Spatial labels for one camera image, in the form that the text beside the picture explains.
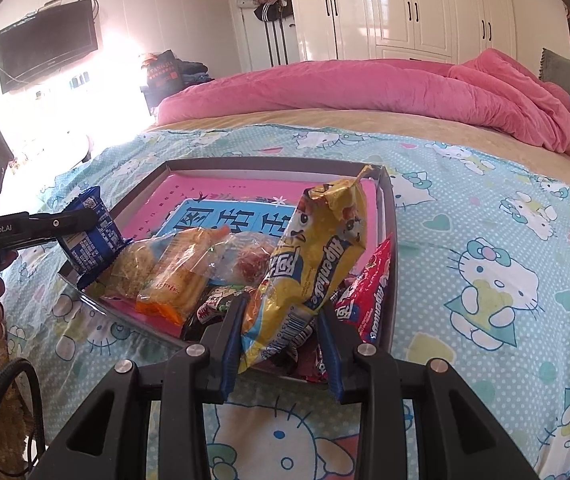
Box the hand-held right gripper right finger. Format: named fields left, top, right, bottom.
left=316, top=305, right=540, bottom=480

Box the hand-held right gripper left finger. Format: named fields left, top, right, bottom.
left=27, top=292, right=248, bottom=480

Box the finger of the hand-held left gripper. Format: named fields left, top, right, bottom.
left=25, top=208, right=97, bottom=236
left=0, top=232, right=64, bottom=252

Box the blue biscuit packet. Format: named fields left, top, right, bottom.
left=56, top=186, right=133, bottom=291

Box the green black pea snack packet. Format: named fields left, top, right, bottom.
left=181, top=284, right=253, bottom=343

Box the red candy bag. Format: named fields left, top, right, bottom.
left=315, top=237, right=394, bottom=386

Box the orange cracker packet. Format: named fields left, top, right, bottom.
left=136, top=225, right=230, bottom=326

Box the clear red sweets packet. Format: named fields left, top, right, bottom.
left=205, top=237, right=280, bottom=288

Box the clear flaky pastry packet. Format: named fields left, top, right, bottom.
left=96, top=237, right=176, bottom=303

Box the yellow candy bag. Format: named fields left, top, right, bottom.
left=237, top=162, right=386, bottom=375

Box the grey shallow cardboard box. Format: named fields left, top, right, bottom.
left=57, top=158, right=398, bottom=396

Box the pink and blue book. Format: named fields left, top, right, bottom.
left=100, top=170, right=383, bottom=341

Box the beige fluffy rug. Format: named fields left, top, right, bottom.
left=0, top=345, right=40, bottom=461

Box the blue cartoon cat bedsheet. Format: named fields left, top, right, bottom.
left=2, top=127, right=570, bottom=480

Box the black bag with orange print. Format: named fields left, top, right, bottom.
left=145, top=50, right=183, bottom=92

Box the pile of dark clothes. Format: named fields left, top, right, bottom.
left=140, top=50, right=210, bottom=106

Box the beige bed sheet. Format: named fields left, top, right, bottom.
left=145, top=107, right=570, bottom=183

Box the white door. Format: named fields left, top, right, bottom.
left=225, top=0, right=306, bottom=73

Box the pink blanket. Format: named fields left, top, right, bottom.
left=156, top=49, right=570, bottom=173

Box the white wardrobe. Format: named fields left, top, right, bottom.
left=292, top=0, right=518, bottom=66

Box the wall-mounted black television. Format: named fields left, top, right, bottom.
left=0, top=0, right=100, bottom=95

